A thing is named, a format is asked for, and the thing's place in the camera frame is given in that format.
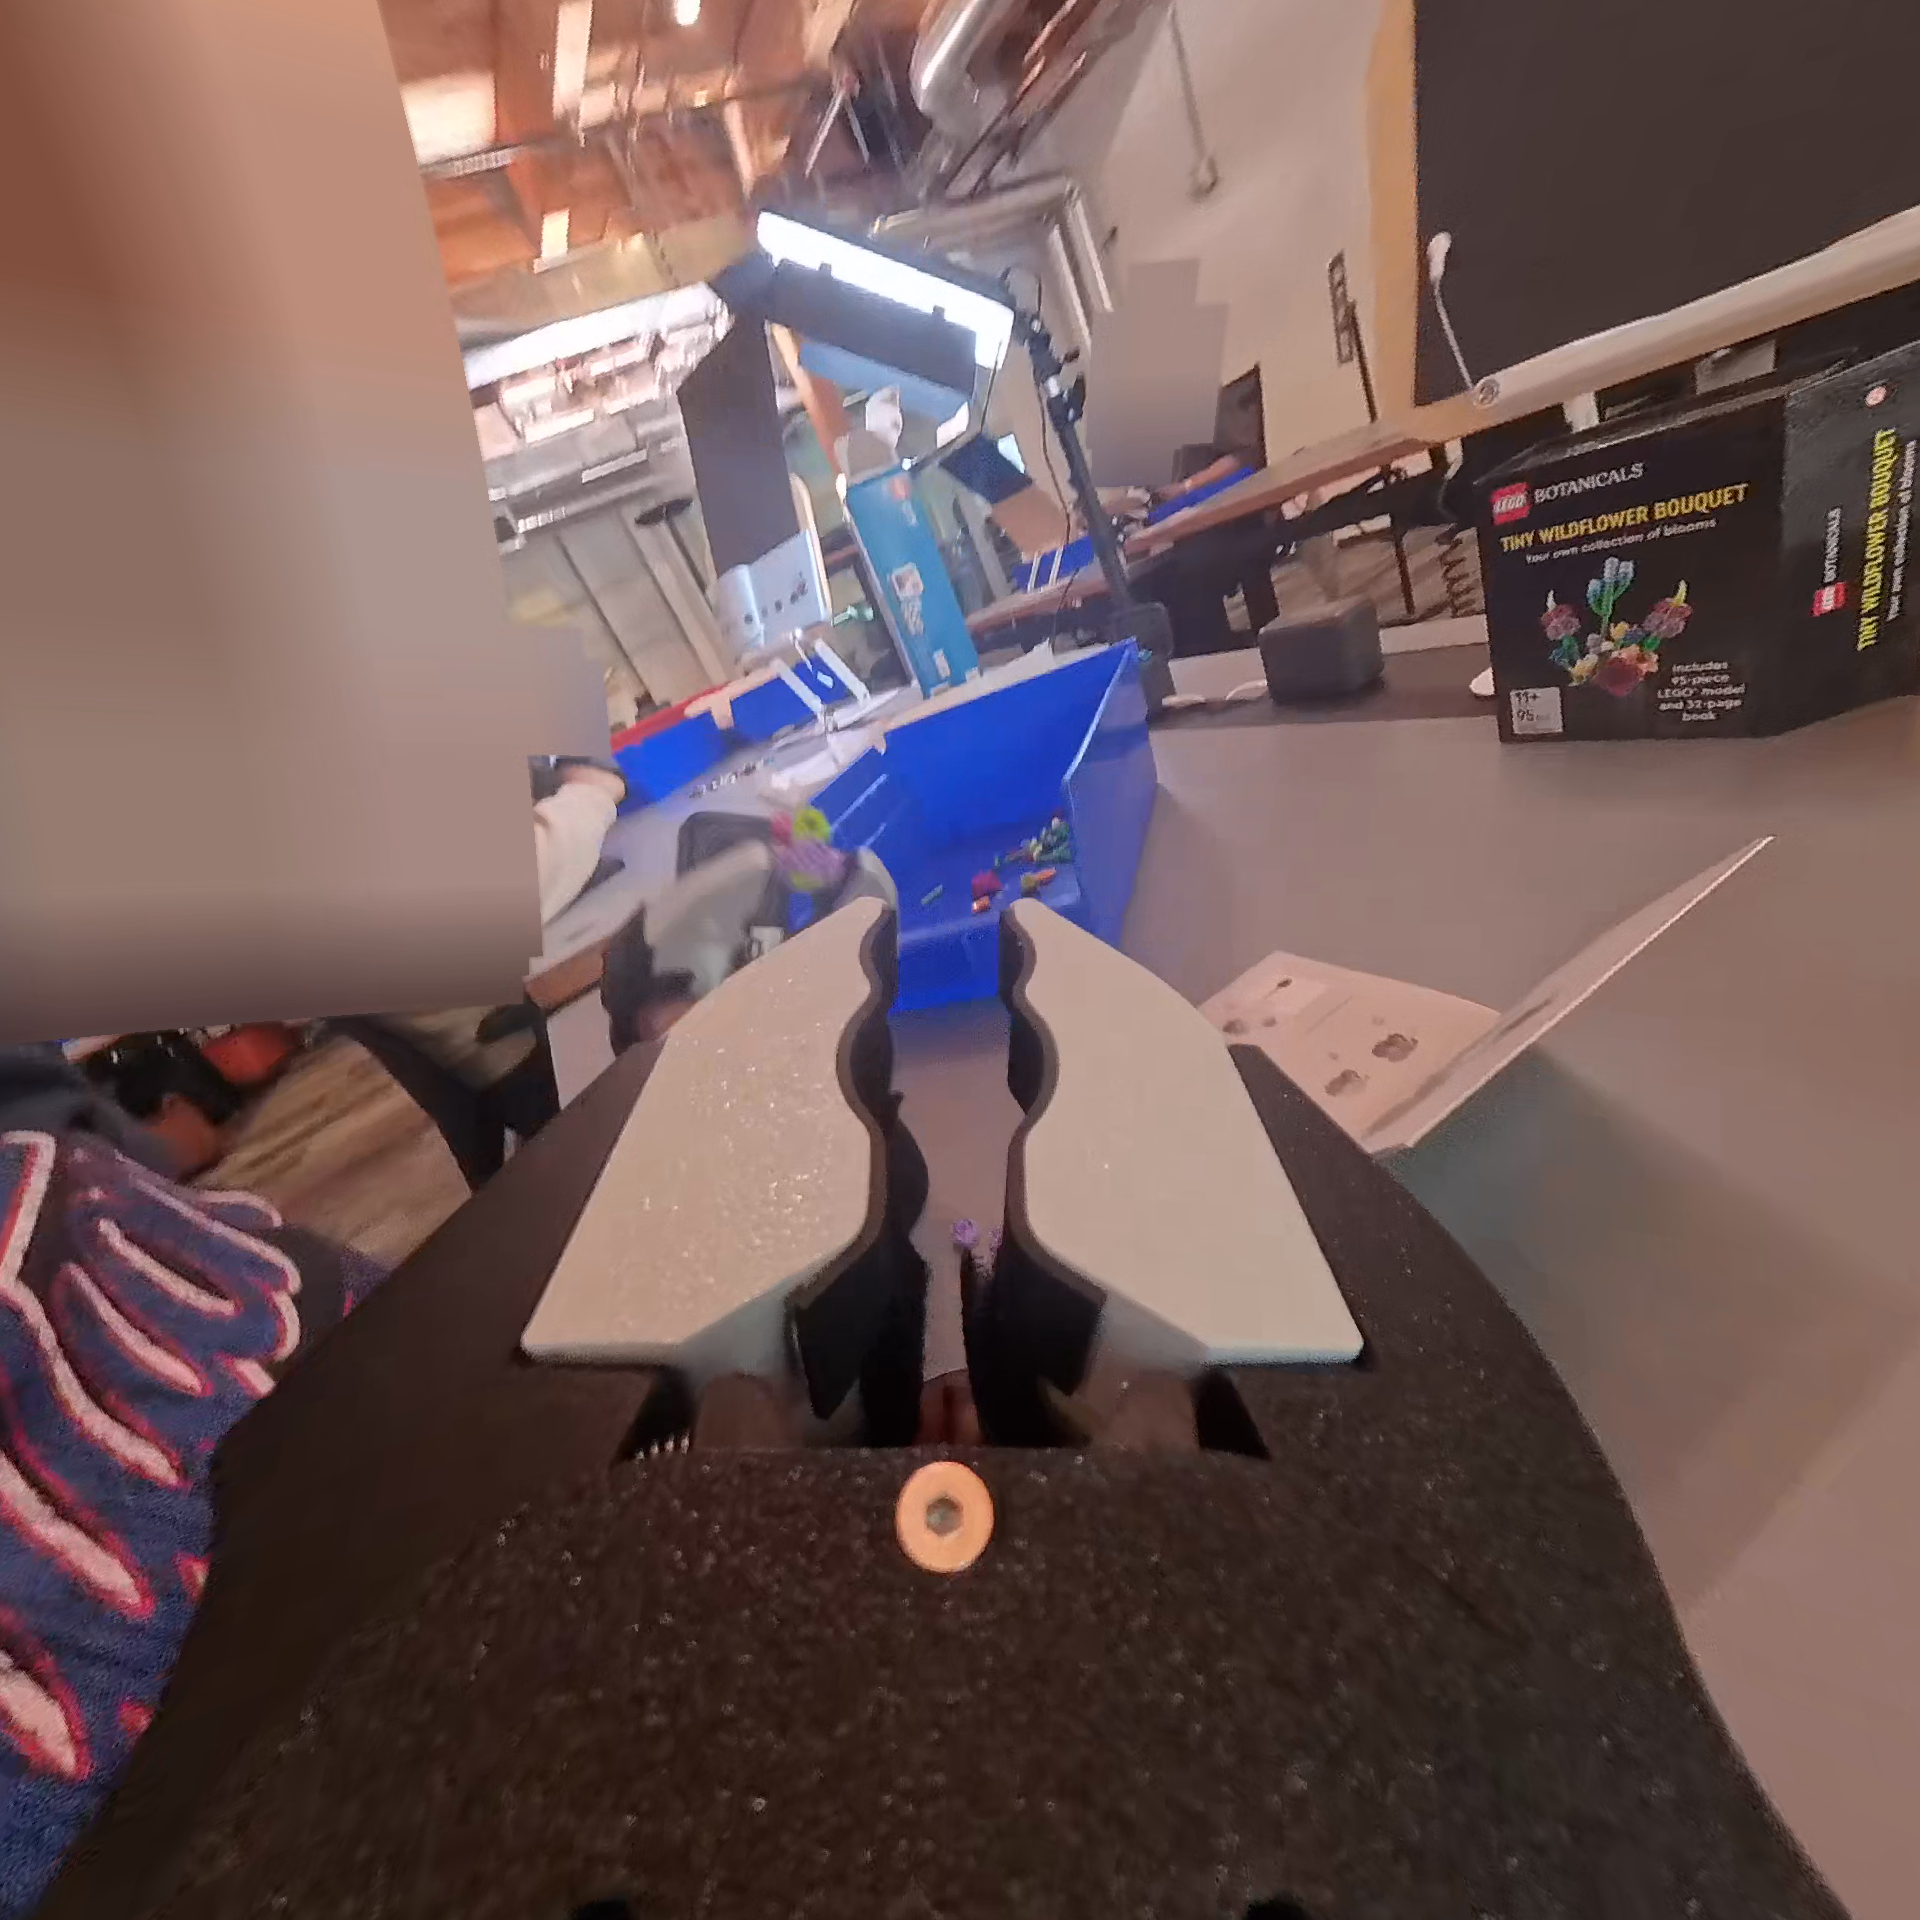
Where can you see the small blue plastic bin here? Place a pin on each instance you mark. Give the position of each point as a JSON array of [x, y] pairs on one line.
[[719, 719]]

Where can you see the bright studio light panel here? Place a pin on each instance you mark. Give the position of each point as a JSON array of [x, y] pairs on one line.
[[873, 293]]

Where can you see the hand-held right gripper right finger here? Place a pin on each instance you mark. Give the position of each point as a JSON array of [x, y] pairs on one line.
[[1184, 1203]]

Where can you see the white instruction booklet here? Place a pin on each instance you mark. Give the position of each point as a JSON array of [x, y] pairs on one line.
[[1409, 1037]]

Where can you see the person's dark clothing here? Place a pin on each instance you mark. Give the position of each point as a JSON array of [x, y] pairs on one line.
[[136, 1438]]

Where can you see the pile of small toy bricks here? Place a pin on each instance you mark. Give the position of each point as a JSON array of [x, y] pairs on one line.
[[1022, 871]]

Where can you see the black light stand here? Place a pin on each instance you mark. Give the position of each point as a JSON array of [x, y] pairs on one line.
[[1081, 478]]

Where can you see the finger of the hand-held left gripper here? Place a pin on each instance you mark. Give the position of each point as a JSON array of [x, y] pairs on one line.
[[749, 902]]

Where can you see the grey desk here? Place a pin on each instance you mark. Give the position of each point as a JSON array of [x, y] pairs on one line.
[[1622, 989]]

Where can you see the blue printed carton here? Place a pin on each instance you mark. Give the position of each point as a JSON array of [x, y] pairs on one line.
[[916, 584]]

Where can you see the black board on white stand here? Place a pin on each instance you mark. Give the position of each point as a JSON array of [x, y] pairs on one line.
[[1651, 148]]

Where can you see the wooden table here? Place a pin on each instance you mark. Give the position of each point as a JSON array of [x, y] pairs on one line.
[[1292, 478]]

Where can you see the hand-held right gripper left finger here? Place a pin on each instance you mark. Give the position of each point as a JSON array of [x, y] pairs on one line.
[[707, 1203]]

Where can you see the purple yellow flower assembly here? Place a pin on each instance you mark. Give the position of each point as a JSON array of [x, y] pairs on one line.
[[808, 867]]

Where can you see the black glossy cardboard box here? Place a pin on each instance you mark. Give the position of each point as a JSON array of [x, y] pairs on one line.
[[1679, 584]]

